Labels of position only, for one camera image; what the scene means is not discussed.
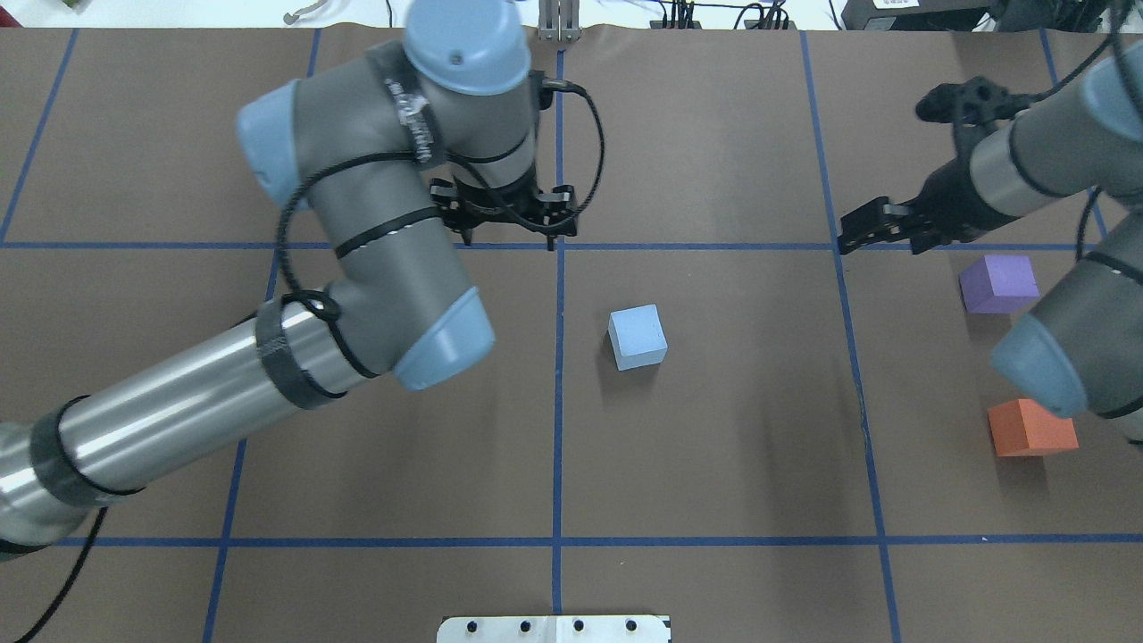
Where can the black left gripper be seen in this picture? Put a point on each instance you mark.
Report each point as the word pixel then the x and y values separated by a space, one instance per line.
pixel 489 208

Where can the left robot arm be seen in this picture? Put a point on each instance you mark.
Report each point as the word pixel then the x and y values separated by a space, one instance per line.
pixel 376 166

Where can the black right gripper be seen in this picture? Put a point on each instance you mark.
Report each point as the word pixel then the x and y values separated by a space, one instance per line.
pixel 948 204

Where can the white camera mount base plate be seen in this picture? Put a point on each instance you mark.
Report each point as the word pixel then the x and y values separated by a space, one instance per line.
pixel 557 628

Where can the purple foam block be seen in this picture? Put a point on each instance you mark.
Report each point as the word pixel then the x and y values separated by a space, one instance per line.
pixel 998 284

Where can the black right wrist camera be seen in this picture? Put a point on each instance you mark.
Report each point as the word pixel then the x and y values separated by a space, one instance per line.
pixel 975 102

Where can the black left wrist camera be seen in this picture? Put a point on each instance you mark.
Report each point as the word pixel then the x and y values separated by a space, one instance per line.
pixel 543 89

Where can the light blue foam block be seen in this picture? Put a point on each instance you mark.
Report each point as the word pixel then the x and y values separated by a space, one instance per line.
pixel 637 337

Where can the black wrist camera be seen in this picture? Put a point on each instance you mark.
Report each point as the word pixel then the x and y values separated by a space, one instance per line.
pixel 975 102
pixel 543 89

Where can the orange foam block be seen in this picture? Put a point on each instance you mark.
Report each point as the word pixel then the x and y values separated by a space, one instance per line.
pixel 1023 428

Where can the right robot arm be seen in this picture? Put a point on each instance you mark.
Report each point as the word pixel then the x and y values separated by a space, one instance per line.
pixel 1077 349

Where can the aluminium frame post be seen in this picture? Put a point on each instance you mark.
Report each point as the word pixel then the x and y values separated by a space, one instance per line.
pixel 559 20

